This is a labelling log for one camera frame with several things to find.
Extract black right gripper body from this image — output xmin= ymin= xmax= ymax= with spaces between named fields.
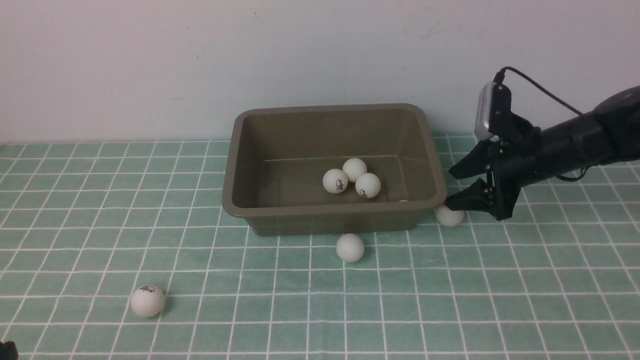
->
xmin=487 ymin=116 xmax=608 ymax=221

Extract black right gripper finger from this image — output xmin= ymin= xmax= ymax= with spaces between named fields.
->
xmin=448 ymin=140 xmax=495 ymax=180
xmin=445 ymin=178 xmax=493 ymax=214

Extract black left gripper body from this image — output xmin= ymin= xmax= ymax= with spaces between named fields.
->
xmin=0 ymin=341 xmax=19 ymax=360

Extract white logo ping-pong ball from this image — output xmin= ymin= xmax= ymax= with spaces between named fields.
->
xmin=322 ymin=168 xmax=349 ymax=195
xmin=129 ymin=285 xmax=166 ymax=318

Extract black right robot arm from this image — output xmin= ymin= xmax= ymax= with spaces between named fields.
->
xmin=445 ymin=82 xmax=639 ymax=221

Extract green checkered tablecloth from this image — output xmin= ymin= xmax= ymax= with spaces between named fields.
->
xmin=0 ymin=140 xmax=640 ymax=360

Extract brown plastic bin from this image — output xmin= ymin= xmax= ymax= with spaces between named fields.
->
xmin=221 ymin=103 xmax=448 ymax=237

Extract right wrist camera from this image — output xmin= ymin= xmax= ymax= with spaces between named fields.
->
xmin=473 ymin=81 xmax=541 ymax=144

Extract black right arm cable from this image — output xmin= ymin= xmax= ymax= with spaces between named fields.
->
xmin=492 ymin=66 xmax=586 ymax=117

